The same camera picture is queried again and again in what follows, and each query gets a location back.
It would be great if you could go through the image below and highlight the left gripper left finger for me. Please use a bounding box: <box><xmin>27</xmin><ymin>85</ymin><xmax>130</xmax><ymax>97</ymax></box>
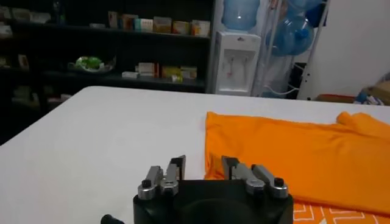
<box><xmin>137</xmin><ymin>155</ymin><xmax>186</xmax><ymax>201</ymax></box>

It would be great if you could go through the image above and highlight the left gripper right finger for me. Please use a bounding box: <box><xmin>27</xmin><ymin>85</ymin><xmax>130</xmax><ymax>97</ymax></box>
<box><xmin>221</xmin><ymin>155</ymin><xmax>289</xmax><ymax>200</ymax></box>

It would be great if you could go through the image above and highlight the orange t-shirt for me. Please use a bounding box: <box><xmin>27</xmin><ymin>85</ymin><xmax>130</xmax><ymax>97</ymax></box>
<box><xmin>203</xmin><ymin>111</ymin><xmax>390</xmax><ymax>224</ymax></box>

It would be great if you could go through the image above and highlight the large white table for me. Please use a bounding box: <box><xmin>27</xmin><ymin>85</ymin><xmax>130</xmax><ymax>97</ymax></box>
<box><xmin>0</xmin><ymin>85</ymin><xmax>390</xmax><ymax>224</ymax></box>

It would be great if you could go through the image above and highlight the white water dispenser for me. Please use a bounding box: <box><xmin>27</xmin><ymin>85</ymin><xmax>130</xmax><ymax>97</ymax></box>
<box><xmin>213</xmin><ymin>30</ymin><xmax>262</xmax><ymax>97</ymax></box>

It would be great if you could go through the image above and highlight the brown box with red rim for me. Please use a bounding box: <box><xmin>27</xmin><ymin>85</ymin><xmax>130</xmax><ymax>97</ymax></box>
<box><xmin>315</xmin><ymin>94</ymin><xmax>356</xmax><ymax>103</ymax></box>

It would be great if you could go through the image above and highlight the white metal jug rack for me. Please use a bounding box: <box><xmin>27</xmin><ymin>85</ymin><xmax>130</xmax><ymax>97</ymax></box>
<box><xmin>252</xmin><ymin>0</ymin><xmax>332</xmax><ymax>100</ymax></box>

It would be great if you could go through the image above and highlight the blue and white bag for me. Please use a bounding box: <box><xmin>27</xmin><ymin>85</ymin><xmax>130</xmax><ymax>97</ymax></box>
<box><xmin>355</xmin><ymin>88</ymin><xmax>385</xmax><ymax>106</ymax></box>

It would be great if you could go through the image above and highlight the green item in bowl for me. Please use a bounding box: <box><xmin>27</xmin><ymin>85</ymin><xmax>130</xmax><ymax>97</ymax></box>
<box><xmin>67</xmin><ymin>55</ymin><xmax>116</xmax><ymax>74</ymax></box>

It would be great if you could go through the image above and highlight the blue water jug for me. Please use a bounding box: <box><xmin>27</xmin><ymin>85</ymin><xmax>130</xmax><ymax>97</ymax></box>
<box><xmin>286</xmin><ymin>0</ymin><xmax>324</xmax><ymax>13</ymax></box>
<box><xmin>266</xmin><ymin>16</ymin><xmax>314</xmax><ymax>57</ymax></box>

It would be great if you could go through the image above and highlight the large brown cardboard box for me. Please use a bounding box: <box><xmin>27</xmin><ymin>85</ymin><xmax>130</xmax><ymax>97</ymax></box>
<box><xmin>362</xmin><ymin>80</ymin><xmax>390</xmax><ymax>106</ymax></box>

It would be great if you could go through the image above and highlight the upright blue water bottle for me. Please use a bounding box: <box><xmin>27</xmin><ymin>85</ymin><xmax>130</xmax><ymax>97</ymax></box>
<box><xmin>221</xmin><ymin>0</ymin><xmax>261</xmax><ymax>32</ymax></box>

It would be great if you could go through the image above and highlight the black shelving unit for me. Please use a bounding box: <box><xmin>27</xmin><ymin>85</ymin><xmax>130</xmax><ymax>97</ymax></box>
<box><xmin>0</xmin><ymin>0</ymin><xmax>216</xmax><ymax>95</ymax></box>

